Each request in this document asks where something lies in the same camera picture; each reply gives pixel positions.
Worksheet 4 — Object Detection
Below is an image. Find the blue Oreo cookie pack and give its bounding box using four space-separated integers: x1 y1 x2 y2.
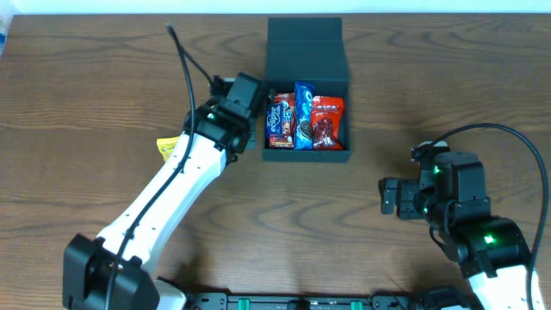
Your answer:
294 81 315 151

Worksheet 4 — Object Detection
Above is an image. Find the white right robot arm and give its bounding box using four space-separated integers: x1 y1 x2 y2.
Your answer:
379 142 545 309

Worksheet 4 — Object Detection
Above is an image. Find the black gift box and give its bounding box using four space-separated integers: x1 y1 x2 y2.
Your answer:
262 17 352 163

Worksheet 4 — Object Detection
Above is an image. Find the red snack pouch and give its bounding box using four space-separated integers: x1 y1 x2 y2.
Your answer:
311 96 344 151

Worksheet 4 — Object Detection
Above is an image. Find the red Hello Panda box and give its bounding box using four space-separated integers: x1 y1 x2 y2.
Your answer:
266 93 295 149

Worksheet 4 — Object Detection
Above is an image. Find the yellow orange snack packet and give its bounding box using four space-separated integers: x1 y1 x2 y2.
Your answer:
156 136 179 162

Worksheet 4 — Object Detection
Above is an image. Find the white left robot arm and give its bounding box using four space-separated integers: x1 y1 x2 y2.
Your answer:
62 73 272 309

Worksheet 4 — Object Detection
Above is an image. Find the blue Eclipse mints tin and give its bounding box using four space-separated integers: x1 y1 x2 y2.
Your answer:
265 103 283 139

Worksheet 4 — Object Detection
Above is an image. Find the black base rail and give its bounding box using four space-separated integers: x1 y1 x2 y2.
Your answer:
184 291 483 310

